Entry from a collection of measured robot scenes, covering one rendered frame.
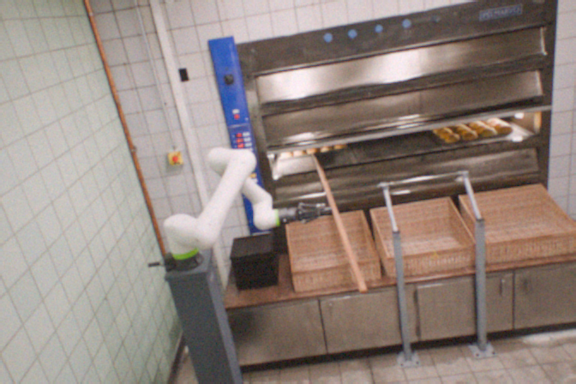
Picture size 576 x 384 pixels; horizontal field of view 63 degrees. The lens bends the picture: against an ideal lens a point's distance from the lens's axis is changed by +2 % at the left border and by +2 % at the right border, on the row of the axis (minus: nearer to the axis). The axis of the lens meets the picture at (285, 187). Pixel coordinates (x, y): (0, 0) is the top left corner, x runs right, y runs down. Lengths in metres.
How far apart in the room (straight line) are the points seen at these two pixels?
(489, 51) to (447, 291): 1.52
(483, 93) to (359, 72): 0.81
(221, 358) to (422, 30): 2.23
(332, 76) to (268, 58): 0.42
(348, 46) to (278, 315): 1.76
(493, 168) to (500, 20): 0.96
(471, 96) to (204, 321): 2.15
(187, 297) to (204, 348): 0.31
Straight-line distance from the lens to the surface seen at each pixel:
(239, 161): 2.18
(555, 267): 3.32
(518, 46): 3.33
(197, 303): 2.33
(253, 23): 2.99
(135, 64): 3.14
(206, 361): 2.54
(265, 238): 3.18
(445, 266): 3.09
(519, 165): 3.54
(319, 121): 3.08
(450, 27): 3.18
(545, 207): 3.62
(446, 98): 3.22
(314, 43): 3.01
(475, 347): 3.45
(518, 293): 3.31
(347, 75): 3.04
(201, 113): 3.10
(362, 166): 3.21
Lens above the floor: 2.28
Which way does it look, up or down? 22 degrees down
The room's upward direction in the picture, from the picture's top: 10 degrees counter-clockwise
